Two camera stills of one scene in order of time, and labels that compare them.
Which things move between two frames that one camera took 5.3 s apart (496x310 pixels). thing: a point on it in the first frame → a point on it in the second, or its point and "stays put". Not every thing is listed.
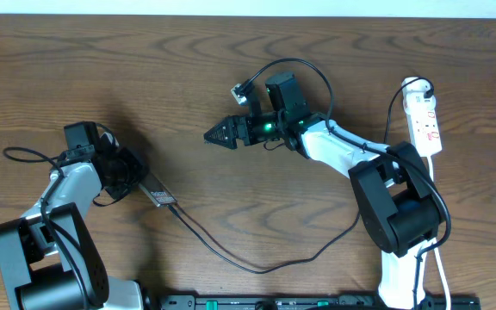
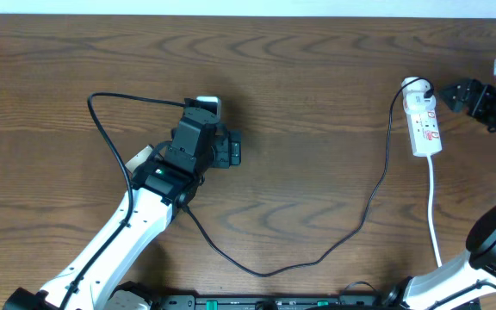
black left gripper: (137, 169) → (232, 149)
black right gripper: (232, 123) → (480, 107)
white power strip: (421, 116) stays put
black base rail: (194, 302) stays put
